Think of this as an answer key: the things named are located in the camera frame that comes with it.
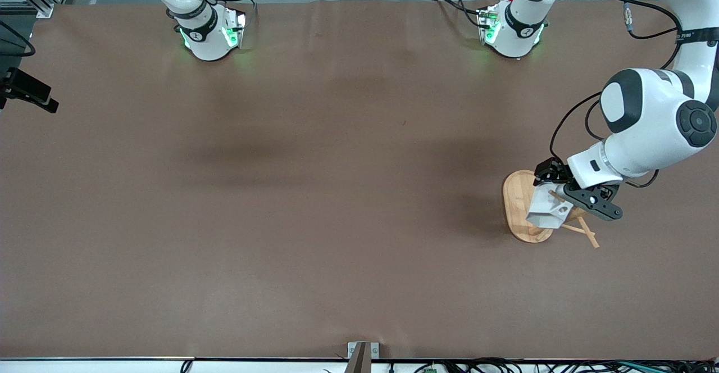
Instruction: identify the white faceted cup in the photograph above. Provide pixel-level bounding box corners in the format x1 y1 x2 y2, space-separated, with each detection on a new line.
526 184 575 231

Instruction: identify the wooden cup rack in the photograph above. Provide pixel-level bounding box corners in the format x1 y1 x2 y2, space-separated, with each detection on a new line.
502 170 600 249

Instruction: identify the brown table cover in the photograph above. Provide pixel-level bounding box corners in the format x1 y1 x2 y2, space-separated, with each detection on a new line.
0 0 719 360

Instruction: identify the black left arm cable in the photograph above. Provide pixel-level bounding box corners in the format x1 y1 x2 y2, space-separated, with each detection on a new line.
549 0 684 189

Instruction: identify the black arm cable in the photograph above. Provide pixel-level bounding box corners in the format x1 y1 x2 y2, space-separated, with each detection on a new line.
0 22 36 58
549 0 684 189

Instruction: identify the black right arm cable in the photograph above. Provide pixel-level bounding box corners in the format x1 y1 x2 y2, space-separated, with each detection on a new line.
0 22 36 58

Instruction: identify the black cable bundle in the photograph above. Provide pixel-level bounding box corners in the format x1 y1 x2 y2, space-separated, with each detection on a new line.
388 357 719 373

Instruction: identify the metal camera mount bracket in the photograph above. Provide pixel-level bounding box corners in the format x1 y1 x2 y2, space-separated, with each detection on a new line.
347 342 380 360

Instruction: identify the white table edge rail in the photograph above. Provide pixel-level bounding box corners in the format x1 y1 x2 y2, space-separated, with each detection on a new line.
0 357 719 373

